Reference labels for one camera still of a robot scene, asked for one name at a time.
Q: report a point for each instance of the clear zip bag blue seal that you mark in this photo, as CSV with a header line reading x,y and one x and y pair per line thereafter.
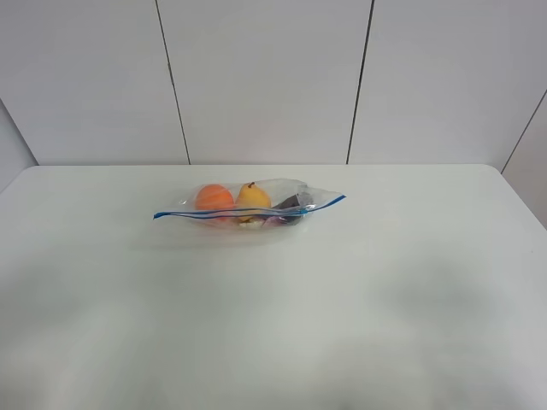
x,y
278,190

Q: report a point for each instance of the orange fruit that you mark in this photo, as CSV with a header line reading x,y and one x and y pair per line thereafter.
x,y
214,197

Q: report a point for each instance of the dark purple eggplant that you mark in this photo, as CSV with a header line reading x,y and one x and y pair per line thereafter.
x,y
292,204

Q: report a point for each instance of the yellow pear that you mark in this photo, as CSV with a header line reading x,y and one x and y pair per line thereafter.
x,y
252,200

